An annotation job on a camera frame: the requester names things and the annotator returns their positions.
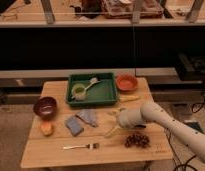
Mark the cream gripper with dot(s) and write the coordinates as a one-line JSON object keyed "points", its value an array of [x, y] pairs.
{"points": [[129, 118]]}

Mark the grey blue towel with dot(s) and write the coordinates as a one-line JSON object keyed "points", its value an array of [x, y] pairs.
{"points": [[88, 116]]}

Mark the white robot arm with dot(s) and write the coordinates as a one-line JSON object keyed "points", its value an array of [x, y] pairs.
{"points": [[154, 113]]}

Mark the orange red bowl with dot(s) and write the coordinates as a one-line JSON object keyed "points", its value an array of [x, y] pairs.
{"points": [[126, 82]]}

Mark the dark maroon bowl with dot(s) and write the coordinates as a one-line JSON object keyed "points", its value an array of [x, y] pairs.
{"points": [[45, 108]]}

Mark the striped black red block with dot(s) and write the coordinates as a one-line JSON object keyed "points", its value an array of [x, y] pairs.
{"points": [[141, 126]]}

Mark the yellow corn toy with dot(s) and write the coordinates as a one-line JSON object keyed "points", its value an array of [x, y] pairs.
{"points": [[128, 98]]}

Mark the brown grape cluster toy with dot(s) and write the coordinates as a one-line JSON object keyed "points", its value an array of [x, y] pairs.
{"points": [[137, 139]]}

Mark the green plastic tray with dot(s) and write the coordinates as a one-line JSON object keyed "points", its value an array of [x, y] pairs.
{"points": [[101, 94]]}

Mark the silver fork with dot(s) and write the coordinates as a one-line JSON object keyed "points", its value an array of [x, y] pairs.
{"points": [[88, 146]]}

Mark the blue sponge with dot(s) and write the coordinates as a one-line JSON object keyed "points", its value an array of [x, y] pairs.
{"points": [[73, 125]]}

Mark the light green cup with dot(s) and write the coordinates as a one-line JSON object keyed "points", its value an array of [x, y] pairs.
{"points": [[78, 91]]}

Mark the wooden table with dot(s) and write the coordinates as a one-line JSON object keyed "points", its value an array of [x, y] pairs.
{"points": [[41, 151]]}

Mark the orange toy fruit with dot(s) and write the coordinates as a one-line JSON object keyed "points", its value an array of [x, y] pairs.
{"points": [[46, 128]]}

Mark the blue black box on floor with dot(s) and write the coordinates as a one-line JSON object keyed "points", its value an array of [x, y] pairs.
{"points": [[195, 125]]}

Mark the wooden shelf bench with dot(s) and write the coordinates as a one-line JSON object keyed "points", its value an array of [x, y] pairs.
{"points": [[101, 13]]}

